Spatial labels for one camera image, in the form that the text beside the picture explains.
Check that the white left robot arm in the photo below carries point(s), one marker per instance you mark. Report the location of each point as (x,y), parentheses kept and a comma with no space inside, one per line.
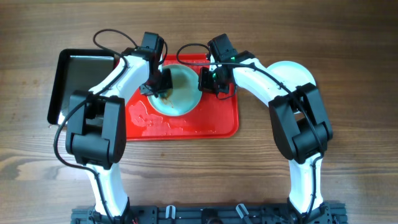
(92,136)

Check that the red plastic tray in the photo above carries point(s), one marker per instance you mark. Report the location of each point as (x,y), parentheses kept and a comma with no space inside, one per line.
(211,118)

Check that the white plate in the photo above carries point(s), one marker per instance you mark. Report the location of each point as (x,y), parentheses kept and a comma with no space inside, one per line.
(291,74)
(183,97)

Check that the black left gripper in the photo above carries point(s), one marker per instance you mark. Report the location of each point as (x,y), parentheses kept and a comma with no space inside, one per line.
(166,84)

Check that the black water tray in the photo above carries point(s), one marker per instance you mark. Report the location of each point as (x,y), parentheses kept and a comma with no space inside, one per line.
(77,69)

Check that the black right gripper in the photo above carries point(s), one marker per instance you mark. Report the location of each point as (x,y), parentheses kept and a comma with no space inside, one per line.
(204,85)

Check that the yellow green sponge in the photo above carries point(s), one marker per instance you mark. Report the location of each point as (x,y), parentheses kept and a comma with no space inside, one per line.
(165,94)

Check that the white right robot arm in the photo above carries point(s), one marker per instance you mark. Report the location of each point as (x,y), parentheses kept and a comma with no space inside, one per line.
(299,121)

